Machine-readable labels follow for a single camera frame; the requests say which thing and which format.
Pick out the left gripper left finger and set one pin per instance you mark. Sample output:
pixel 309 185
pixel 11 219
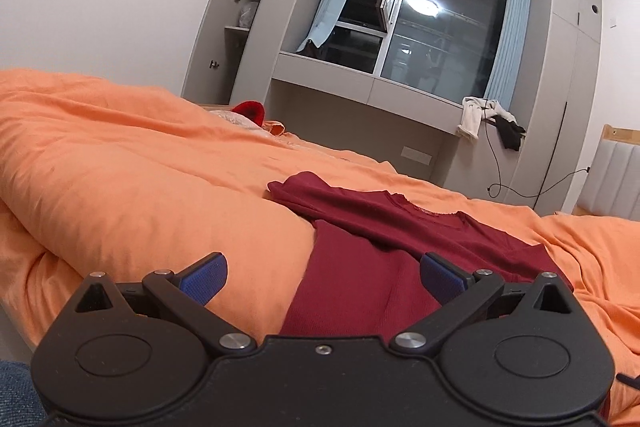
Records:
pixel 182 297

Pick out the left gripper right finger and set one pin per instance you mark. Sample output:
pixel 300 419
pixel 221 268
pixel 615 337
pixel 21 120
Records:
pixel 463 297

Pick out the dark red sweater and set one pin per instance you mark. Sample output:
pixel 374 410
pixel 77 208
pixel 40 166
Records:
pixel 363 274

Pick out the orange duvet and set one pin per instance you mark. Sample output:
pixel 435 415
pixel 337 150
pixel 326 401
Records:
pixel 102 184

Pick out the grey wardrobe with window ledge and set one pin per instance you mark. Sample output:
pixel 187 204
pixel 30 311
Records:
pixel 340 107

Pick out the black garment on ledge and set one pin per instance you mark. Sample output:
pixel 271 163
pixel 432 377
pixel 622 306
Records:
pixel 510 133

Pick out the white garment on ledge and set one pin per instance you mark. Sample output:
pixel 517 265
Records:
pixel 474 111

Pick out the grey padded headboard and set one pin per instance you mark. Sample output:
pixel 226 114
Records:
pixel 612 186

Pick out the orange patterned cloth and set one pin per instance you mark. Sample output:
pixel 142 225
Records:
pixel 274 127

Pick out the red cloth on bed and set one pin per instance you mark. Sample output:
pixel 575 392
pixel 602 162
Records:
pixel 252 110

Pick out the right light blue curtain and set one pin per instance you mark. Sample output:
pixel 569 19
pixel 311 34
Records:
pixel 504 73

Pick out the plastic bag on shelf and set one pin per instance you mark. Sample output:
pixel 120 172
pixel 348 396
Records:
pixel 247 14

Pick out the white wall socket plate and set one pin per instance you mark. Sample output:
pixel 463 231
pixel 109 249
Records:
pixel 416 155

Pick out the window with white frame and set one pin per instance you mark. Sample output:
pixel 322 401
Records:
pixel 443 47

